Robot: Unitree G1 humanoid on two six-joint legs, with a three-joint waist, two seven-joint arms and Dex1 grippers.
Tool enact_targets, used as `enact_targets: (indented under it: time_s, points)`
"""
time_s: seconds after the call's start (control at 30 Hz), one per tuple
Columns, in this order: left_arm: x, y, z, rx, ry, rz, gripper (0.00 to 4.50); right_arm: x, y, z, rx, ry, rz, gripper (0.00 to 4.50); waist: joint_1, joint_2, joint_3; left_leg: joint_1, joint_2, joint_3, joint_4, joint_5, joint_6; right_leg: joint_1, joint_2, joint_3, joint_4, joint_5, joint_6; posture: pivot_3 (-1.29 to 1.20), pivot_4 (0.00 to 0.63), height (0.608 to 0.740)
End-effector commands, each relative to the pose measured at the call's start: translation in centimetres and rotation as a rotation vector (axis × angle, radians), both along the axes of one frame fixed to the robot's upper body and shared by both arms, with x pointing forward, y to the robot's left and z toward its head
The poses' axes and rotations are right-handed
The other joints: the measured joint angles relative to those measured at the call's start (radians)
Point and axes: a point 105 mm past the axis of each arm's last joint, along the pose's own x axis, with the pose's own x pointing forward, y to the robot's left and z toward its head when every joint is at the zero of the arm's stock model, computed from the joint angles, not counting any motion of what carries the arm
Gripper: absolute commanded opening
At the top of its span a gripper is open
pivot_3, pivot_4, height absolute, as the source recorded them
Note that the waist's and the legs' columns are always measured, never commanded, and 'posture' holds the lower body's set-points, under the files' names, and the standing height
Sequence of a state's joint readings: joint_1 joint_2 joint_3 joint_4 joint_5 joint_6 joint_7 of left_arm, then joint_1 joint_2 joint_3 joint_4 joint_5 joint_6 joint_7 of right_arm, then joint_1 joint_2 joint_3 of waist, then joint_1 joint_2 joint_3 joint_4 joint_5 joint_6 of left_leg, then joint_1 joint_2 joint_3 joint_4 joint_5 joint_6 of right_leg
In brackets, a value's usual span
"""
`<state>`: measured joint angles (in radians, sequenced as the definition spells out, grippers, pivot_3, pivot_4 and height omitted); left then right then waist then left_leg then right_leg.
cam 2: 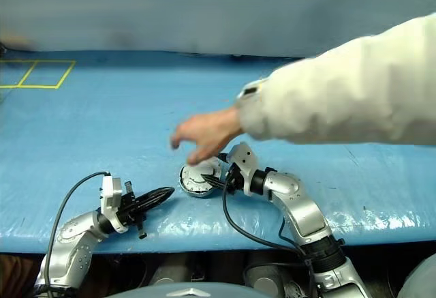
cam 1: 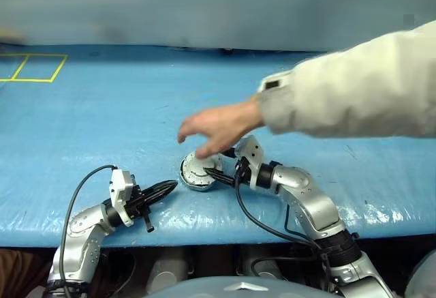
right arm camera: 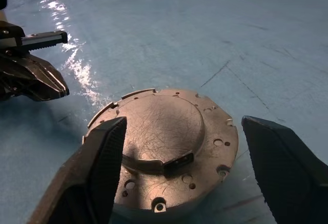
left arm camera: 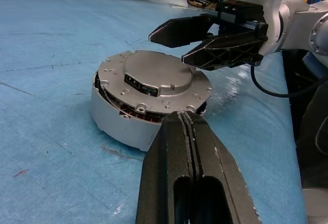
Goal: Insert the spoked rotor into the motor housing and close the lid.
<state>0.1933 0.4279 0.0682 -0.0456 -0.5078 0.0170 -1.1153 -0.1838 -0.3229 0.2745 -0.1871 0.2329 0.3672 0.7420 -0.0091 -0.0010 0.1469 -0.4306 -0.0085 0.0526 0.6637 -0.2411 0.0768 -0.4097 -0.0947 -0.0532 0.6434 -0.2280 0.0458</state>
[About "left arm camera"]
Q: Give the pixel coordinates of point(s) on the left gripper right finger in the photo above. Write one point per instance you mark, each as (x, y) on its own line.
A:
(220, 178)

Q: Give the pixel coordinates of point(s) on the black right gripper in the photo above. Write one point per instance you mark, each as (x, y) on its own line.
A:
(241, 12)

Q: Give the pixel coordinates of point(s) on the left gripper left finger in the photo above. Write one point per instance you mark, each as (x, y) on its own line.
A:
(159, 172)

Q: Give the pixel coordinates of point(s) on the silver motor end cover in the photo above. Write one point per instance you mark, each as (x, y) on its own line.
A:
(153, 70)

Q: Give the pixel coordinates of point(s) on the silver motor stator housing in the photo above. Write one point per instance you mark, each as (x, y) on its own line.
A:
(115, 126)

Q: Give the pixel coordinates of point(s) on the silver robot body panel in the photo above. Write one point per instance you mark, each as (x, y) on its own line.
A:
(317, 208)

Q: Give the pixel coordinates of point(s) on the black robot waist section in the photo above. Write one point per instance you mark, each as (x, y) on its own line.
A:
(312, 93)

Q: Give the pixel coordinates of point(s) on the blue table cover sheet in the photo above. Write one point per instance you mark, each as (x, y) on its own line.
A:
(51, 55)

